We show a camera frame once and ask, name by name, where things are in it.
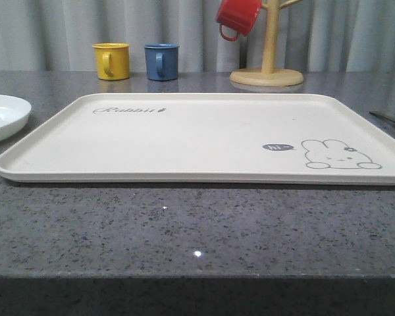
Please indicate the white round plate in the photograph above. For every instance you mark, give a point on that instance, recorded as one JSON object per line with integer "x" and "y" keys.
{"x": 14, "y": 113}

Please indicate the silver chopsticks pair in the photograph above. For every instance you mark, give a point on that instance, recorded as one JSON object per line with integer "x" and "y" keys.
{"x": 383, "y": 117}

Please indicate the cream rabbit serving tray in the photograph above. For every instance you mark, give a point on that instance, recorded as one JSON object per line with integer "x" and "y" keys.
{"x": 204, "y": 137}

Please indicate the blue mug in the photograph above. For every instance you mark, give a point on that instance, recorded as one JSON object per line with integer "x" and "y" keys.
{"x": 161, "y": 61}

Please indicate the wooden mug tree stand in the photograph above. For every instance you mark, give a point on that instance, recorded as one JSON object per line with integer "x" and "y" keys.
{"x": 269, "y": 75}

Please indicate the yellow mug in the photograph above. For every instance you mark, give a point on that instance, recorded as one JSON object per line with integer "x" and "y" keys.
{"x": 112, "y": 60}

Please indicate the red mug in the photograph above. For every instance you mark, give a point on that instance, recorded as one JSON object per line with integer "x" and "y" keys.
{"x": 238, "y": 15}

